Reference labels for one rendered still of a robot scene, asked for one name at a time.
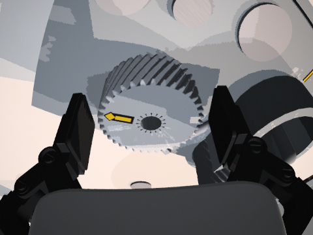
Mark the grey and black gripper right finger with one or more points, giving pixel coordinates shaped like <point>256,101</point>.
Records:
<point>248,159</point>

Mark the grey toothed gear with yellow arrow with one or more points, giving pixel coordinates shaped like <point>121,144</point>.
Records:
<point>149,104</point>

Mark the grey metal bolt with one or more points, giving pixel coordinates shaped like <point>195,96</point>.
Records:
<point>203,127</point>

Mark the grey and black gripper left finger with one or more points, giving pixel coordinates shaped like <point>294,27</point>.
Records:
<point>58,167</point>

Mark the dark grey square base block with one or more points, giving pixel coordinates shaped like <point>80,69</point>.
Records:
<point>82,44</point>

